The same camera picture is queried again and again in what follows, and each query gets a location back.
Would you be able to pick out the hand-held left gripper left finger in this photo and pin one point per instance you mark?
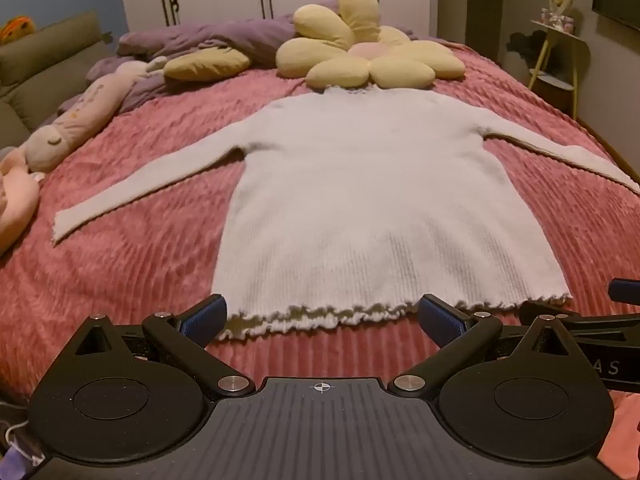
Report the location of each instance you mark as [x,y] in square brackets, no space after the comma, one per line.
[205,316]

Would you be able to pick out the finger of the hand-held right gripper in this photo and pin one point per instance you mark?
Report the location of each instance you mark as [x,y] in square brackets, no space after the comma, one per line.
[627,291]
[610,324]

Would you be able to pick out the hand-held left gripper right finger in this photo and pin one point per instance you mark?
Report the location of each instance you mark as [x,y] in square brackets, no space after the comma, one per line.
[441,318]

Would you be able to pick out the white knit sweater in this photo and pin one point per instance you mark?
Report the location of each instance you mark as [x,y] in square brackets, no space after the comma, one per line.
[375,185]

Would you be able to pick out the pink ribbed bedspread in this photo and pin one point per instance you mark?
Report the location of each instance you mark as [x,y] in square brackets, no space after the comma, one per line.
[150,270]

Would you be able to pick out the pink plush toy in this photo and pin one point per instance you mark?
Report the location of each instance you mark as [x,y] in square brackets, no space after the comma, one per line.
[17,200]

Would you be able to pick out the long pink plush pillow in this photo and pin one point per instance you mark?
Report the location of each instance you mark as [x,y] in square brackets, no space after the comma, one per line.
[85,110]

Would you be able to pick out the small yellow pillow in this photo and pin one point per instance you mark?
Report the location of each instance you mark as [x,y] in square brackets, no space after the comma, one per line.
[207,64]

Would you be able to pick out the yellow side table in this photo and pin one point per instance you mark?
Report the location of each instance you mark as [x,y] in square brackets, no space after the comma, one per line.
[567,40]

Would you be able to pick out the yellow flower-shaped pillow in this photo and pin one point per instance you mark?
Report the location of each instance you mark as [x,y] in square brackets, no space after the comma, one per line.
[340,67]

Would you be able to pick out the purple duvet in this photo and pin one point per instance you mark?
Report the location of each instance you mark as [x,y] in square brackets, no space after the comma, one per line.
[215,37]

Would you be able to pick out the green padded headboard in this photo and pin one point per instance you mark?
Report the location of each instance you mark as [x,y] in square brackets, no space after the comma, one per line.
[45,60]

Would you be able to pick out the orange plush toy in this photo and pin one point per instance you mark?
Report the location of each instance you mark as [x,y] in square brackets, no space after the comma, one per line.
[17,29]

